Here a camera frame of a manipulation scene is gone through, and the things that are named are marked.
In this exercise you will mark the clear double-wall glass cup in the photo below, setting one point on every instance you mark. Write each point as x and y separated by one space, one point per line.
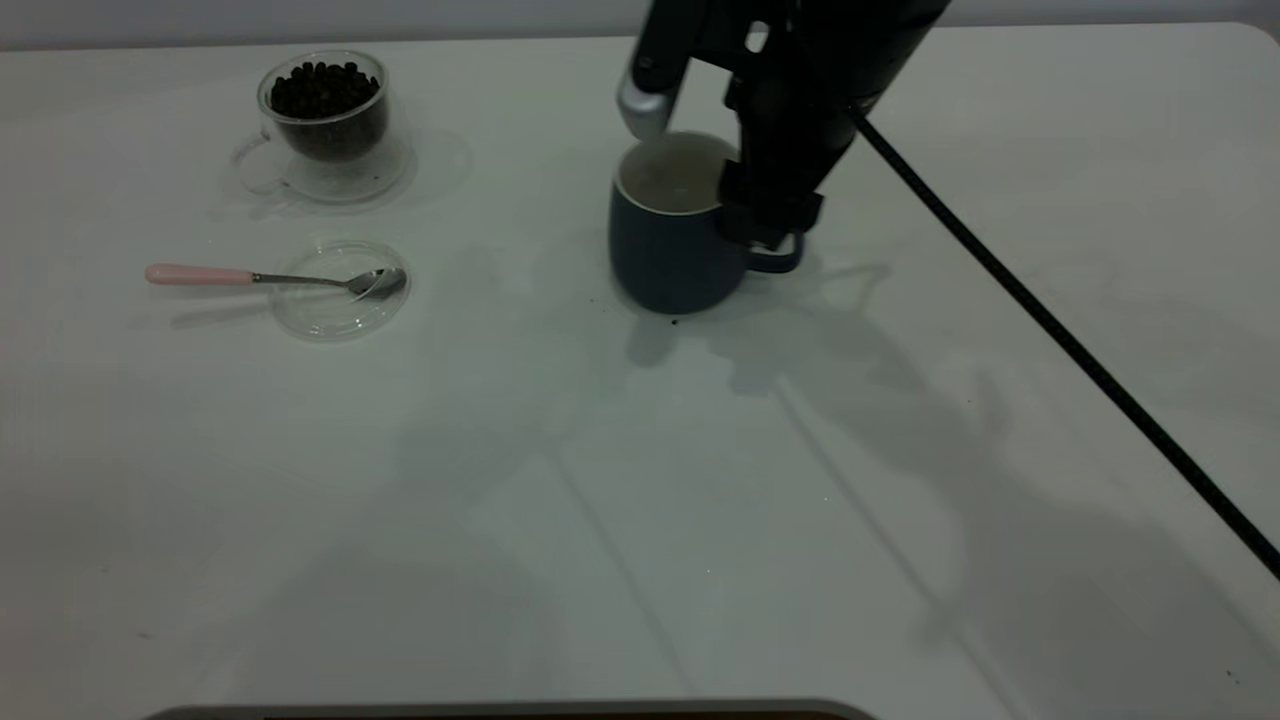
350 180

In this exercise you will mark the pile of coffee beans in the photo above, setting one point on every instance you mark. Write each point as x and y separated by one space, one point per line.
325 100

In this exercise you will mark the dark blue-grey ceramic mug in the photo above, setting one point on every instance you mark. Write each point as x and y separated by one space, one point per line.
670 265

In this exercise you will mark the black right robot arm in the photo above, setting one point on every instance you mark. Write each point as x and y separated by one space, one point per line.
895 35

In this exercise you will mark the clear round glass lid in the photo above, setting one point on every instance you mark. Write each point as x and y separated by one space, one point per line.
330 322

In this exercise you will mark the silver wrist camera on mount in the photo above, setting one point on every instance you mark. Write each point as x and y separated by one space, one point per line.
648 105

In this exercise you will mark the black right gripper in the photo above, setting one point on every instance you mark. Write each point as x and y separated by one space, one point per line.
790 110

